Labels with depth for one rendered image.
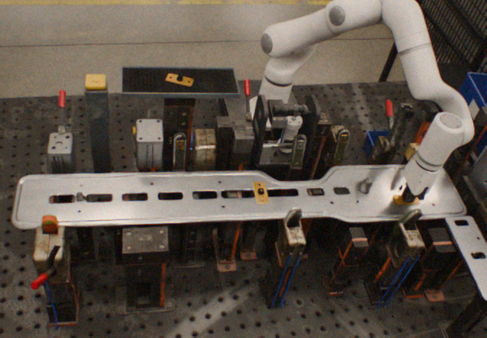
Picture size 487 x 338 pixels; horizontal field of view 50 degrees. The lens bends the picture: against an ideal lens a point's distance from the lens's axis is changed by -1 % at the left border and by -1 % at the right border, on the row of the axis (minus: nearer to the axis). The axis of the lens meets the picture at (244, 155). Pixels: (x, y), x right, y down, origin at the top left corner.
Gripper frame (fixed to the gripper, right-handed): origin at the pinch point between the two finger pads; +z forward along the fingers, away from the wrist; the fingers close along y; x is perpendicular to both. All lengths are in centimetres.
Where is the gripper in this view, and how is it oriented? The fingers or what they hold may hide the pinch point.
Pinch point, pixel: (409, 194)
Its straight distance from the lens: 173.1
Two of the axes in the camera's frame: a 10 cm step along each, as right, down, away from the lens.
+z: -1.4, 6.8, 7.2
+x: 9.8, -0.2, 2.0
